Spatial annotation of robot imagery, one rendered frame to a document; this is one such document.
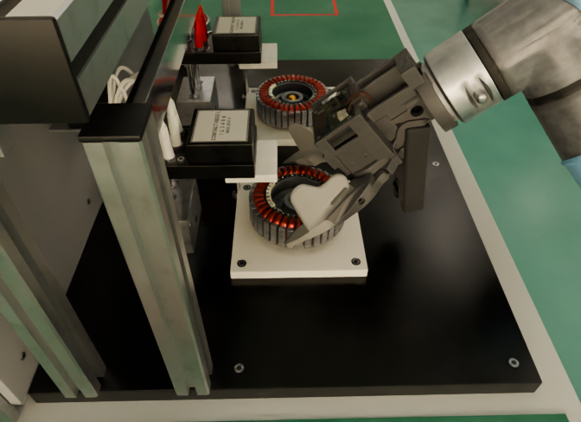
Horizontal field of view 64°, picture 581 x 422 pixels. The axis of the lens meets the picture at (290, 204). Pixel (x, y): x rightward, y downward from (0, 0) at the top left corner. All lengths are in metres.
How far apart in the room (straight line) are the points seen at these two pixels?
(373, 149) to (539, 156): 1.76
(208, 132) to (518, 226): 1.47
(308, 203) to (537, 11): 0.25
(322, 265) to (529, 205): 1.47
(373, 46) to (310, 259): 0.62
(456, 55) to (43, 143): 0.39
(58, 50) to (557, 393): 0.49
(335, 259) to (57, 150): 0.32
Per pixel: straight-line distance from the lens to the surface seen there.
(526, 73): 0.45
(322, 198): 0.47
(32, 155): 0.50
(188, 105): 0.71
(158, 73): 0.32
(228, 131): 0.46
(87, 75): 0.23
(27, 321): 0.40
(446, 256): 0.57
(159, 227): 0.28
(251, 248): 0.53
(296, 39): 1.06
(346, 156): 0.46
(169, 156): 0.47
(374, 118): 0.45
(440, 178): 0.67
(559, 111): 0.46
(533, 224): 1.85
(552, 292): 1.66
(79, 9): 0.23
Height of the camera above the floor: 1.18
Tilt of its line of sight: 44 degrees down
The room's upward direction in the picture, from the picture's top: straight up
